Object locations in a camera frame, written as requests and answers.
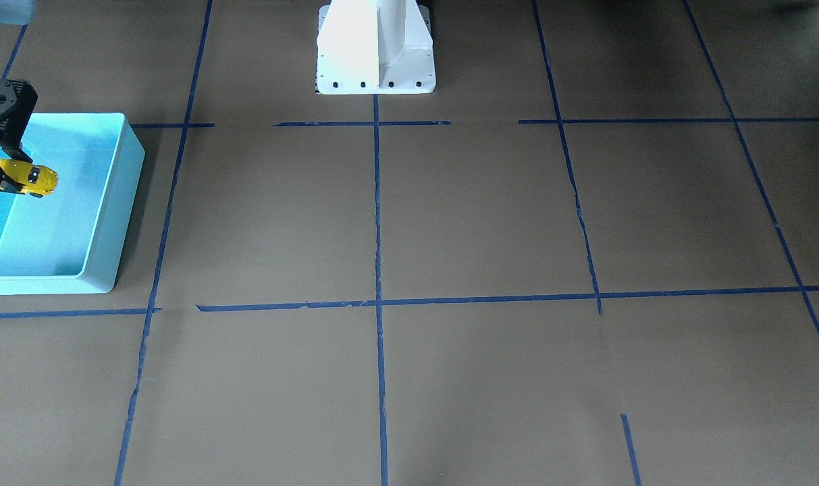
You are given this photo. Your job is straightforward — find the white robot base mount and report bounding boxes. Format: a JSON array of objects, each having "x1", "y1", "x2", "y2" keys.
[{"x1": 315, "y1": 1, "x2": 437, "y2": 95}]

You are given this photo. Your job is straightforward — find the light blue plastic bin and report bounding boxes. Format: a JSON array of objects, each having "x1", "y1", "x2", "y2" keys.
[{"x1": 0, "y1": 113, "x2": 144, "y2": 296}]

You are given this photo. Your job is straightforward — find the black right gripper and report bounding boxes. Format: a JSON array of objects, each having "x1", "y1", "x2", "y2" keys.
[{"x1": 0, "y1": 78, "x2": 38, "y2": 193}]

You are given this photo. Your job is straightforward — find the yellow beetle toy car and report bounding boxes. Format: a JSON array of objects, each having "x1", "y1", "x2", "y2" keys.
[{"x1": 0, "y1": 158, "x2": 59, "y2": 198}]

